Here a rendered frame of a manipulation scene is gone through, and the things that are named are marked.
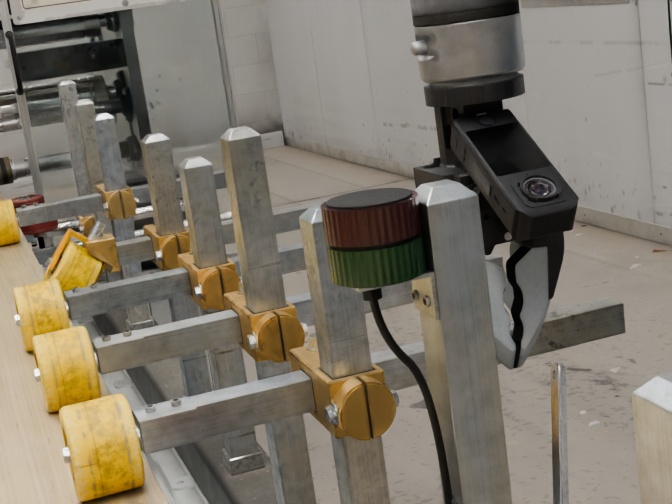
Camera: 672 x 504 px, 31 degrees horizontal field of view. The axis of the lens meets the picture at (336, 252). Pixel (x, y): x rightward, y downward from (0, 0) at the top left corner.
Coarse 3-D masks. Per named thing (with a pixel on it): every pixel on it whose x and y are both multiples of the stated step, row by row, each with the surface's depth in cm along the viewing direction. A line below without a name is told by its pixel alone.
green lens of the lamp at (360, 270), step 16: (416, 240) 73; (336, 256) 73; (352, 256) 72; (368, 256) 72; (384, 256) 72; (400, 256) 72; (416, 256) 73; (336, 272) 73; (352, 272) 72; (368, 272) 72; (384, 272) 72; (400, 272) 72; (416, 272) 73
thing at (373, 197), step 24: (360, 192) 76; (384, 192) 75; (408, 192) 73; (408, 240) 72; (360, 288) 73; (432, 288) 74; (432, 312) 75; (384, 336) 75; (408, 360) 76; (432, 408) 77
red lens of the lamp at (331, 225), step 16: (416, 192) 74; (368, 208) 71; (384, 208) 71; (400, 208) 71; (416, 208) 73; (336, 224) 72; (352, 224) 71; (368, 224) 71; (384, 224) 71; (400, 224) 72; (416, 224) 73; (336, 240) 72; (352, 240) 72; (368, 240) 71; (384, 240) 71; (400, 240) 72
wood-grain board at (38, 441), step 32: (0, 256) 208; (32, 256) 205; (0, 288) 184; (0, 320) 164; (0, 352) 149; (32, 352) 147; (0, 384) 136; (32, 384) 134; (0, 416) 125; (32, 416) 123; (0, 448) 116; (32, 448) 114; (0, 480) 108; (32, 480) 106; (64, 480) 105
